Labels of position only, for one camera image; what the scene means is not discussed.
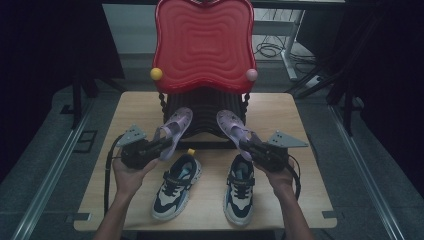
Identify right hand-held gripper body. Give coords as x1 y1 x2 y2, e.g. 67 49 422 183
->
253 130 309 173

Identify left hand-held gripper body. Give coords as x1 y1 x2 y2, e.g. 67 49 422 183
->
115 124 161 170

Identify purple sandal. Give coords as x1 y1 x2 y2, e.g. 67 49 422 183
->
152 107 194 162
215 109 263 162

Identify navy and white sneaker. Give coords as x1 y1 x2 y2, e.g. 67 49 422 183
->
223 153 257 227
151 148 203 222

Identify red and black shoe rack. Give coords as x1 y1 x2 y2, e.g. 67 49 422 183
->
149 0 259 150

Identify person's right hand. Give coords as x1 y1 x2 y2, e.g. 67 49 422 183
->
254 159 297 198

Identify person's left hand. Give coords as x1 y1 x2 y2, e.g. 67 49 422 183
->
112 156 159 198

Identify black metal stand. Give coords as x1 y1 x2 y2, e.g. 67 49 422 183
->
286 13 384 136
59 66 128 131

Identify white power strip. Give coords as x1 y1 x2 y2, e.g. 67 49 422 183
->
304 74 326 88

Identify dark curtain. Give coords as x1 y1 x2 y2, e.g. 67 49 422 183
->
0 0 126 174
296 0 424 188

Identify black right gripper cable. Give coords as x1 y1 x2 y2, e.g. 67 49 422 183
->
285 153 303 201

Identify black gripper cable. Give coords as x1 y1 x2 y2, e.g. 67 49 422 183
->
103 133 127 218
285 153 303 201

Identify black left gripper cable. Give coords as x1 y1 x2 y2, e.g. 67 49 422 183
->
103 133 127 218

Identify metal floor rail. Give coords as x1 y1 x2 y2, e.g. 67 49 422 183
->
328 104 406 240
11 99 96 240

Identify black cables on floor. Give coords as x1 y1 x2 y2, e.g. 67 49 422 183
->
254 34 316 65

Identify white desk frame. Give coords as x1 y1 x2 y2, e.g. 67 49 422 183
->
252 9 306 82

